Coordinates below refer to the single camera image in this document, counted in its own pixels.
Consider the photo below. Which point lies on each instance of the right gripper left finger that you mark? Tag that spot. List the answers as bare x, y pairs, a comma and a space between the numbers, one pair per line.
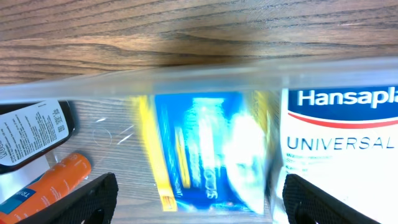
93, 203

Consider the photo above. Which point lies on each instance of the clear plastic container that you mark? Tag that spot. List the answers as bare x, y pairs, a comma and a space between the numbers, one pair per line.
107, 134

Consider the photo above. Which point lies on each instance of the orange bottle white cap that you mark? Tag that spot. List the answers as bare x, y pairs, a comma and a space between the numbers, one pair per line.
50, 187

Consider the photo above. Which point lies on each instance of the blue yellow box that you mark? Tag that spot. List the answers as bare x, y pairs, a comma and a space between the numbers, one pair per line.
207, 151

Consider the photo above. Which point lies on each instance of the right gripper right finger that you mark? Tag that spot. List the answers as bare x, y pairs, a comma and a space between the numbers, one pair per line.
305, 203

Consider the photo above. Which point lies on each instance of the white plaster box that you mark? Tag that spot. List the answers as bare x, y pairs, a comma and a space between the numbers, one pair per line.
344, 141

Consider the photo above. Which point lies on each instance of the black bottle white cap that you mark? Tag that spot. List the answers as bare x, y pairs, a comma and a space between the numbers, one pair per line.
30, 130

